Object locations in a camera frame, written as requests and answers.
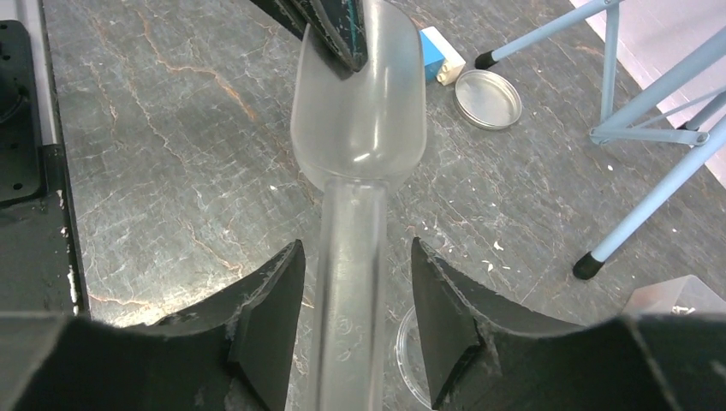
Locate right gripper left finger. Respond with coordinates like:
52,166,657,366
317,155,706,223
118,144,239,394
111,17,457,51
1,240,306,410

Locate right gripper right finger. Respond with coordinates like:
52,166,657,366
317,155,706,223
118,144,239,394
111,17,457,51
411,238,725,410

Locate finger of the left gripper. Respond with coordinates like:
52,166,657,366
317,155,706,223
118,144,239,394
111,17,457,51
252,0,368,73

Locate clear round jar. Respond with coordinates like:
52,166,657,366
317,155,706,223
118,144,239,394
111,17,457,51
394,307,431,410

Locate clear plastic scoop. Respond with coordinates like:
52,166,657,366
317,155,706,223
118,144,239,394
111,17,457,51
290,1,426,410

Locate blue white toy block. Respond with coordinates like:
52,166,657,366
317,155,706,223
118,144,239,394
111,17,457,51
420,27,467,86

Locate round metal lid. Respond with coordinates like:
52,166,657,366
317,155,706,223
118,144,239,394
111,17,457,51
455,69,522,130

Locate clear compartment candy tray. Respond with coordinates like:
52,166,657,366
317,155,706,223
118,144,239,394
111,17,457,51
622,275,725,315

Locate light blue tripod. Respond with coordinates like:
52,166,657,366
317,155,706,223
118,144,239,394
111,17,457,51
473,0,726,282

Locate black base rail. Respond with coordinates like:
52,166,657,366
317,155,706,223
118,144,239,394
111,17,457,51
1,18,89,315

